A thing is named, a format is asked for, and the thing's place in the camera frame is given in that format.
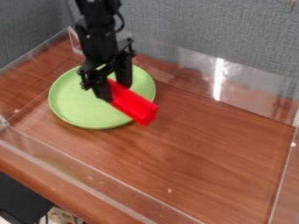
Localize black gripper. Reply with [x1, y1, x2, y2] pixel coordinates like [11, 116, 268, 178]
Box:
[74, 20, 136, 102]

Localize green round plate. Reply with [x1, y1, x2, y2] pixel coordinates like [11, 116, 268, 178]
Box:
[47, 66, 156, 130]

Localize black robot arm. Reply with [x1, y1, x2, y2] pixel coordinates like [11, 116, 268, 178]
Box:
[74, 0, 136, 102]

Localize black cable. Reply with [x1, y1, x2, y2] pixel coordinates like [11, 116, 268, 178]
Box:
[112, 10, 126, 33]

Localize clear acrylic enclosure wall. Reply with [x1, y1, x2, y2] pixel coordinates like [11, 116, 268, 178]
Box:
[0, 32, 299, 224]

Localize red plastic block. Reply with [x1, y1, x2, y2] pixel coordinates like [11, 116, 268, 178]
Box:
[108, 80, 158, 126]

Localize black box under table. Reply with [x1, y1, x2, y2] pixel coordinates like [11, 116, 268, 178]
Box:
[0, 172, 53, 224]

